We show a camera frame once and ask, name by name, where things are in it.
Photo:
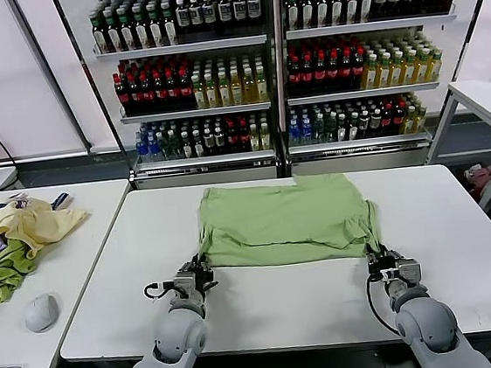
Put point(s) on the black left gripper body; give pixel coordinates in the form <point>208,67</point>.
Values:
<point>203,280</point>

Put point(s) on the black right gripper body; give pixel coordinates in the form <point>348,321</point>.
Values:
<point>381,266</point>

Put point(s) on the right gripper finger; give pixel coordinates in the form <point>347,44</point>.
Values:
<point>385,253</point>
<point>371,253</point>

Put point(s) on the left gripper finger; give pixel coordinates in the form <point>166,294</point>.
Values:
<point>209,271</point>
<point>192,264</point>

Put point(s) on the light green polo shirt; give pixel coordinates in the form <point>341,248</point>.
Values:
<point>284,215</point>

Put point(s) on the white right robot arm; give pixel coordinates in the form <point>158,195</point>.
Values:
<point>427,323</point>

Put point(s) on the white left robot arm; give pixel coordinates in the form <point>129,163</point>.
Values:
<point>177,332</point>

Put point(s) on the small white cap dark bottle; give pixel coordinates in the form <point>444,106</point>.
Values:
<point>209,143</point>
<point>342,130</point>
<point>221,141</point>
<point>198,146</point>
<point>354,128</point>
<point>364,126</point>
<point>377,125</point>
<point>186,147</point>

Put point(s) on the small clear green bottle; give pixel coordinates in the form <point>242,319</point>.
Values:
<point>163,148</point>
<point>331,128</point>
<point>175,147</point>
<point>319,130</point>

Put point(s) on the small blue bottle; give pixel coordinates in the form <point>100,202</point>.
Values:
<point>153,149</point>
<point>141,150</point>
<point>307,131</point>
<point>295,132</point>

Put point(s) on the pink crumpled cloth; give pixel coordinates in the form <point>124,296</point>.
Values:
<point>484,178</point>

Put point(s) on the small red cap bottle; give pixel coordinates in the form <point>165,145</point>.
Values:
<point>232,140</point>
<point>399,121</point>
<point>244,139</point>
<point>388,123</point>

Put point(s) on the small yellow bottle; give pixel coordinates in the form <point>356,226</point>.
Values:
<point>255,140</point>
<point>410,122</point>
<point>265,138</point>
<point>421,120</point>

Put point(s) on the blue and white object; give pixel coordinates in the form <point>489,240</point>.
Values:
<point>60,200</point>

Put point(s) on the pale yellow shirt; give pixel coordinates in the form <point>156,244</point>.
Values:
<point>43,223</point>

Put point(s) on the white computer mouse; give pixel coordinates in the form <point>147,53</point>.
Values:
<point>41,313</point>

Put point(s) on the white cap yellow bottle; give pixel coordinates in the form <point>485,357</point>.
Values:
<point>249,89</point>
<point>224,93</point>
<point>199,95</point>
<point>211,94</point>
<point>262,88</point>
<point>236,91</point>

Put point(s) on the red cap cola bottle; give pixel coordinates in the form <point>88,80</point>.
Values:
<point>308,76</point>
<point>146,95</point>
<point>121,98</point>
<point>295,77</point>
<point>346,72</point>
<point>159,94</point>
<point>172,92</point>
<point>334,73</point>
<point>185,91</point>
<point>359,71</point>
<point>134,97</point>
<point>321,75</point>

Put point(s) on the green cap yellow bottle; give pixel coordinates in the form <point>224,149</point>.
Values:
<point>410,72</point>
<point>423,71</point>
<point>435,69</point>
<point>384,75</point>
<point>370,76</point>
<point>397,73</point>

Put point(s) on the white tag with dark clip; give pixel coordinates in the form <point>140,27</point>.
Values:
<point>21,201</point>

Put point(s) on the crumpled olive green garment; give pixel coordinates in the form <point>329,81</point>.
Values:
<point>0,273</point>

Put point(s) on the metal shelf unit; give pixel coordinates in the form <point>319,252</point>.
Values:
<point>178,48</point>
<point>369,27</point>

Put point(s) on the green cap dark bottle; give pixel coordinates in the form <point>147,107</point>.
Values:
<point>352,6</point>
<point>293,12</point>
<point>169,26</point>
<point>322,9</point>
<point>307,10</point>
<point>140,30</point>
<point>113,33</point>
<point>155,28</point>
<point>126,31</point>
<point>100,34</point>
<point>366,3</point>
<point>337,7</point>

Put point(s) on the white label black bottle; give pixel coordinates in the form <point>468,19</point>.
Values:
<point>209,14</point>
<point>196,15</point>
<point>225,12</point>
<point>183,17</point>
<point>254,8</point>
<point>240,10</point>

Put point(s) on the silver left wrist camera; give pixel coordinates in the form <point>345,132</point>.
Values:
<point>185,283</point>

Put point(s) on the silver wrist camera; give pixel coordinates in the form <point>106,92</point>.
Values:
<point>185,283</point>
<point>409,270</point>

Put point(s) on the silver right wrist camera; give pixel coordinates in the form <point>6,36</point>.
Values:
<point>409,270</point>

